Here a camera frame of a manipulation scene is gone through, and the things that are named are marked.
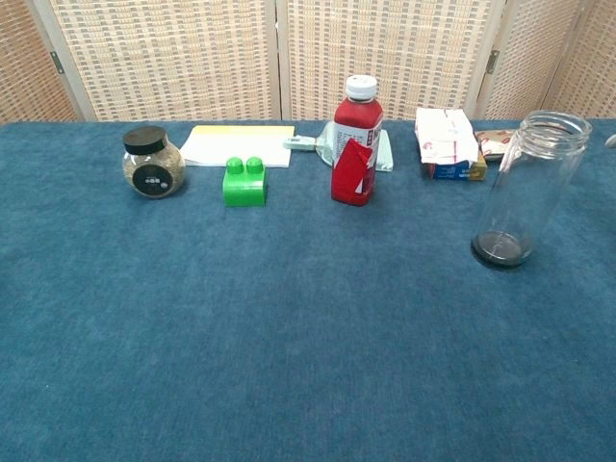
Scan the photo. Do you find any glass jar with black lid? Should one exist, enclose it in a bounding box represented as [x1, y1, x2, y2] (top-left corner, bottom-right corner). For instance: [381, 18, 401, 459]
[121, 125, 187, 199]

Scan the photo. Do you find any green toy building block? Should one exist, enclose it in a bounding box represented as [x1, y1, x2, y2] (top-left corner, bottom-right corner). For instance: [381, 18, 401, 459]
[221, 156, 269, 209]

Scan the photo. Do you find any blue yellow cardboard box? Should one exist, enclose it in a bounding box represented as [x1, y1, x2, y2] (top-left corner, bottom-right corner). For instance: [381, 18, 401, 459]
[423, 152, 489, 183]

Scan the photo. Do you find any woven folding screen panel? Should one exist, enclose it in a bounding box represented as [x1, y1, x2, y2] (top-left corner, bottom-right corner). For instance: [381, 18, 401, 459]
[276, 0, 509, 121]
[0, 0, 84, 124]
[474, 0, 591, 121]
[541, 0, 616, 119]
[28, 0, 285, 122]

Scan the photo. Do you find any blue table cloth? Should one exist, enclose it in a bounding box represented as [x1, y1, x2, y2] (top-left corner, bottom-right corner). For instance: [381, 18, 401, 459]
[0, 117, 616, 462]

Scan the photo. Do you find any white packet with red print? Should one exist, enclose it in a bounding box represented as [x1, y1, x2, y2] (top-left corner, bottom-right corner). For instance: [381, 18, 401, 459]
[414, 107, 480, 166]

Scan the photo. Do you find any tall clear glass jar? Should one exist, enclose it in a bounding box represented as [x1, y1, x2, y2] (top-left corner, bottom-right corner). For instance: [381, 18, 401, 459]
[470, 110, 593, 270]

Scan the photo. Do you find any white yellow notepad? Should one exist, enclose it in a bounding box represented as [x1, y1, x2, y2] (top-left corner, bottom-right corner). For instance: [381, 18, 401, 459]
[180, 125, 296, 170]

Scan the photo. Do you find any red drink bottle white cap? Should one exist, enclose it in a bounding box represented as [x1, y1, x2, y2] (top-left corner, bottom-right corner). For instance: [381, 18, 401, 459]
[330, 74, 385, 207]

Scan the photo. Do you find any mint green dustpan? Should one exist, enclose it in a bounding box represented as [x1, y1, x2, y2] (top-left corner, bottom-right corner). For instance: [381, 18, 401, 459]
[282, 119, 396, 173]

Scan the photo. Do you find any brown packet with red pattern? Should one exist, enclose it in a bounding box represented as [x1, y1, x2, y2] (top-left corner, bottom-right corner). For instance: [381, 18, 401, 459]
[474, 129, 514, 161]

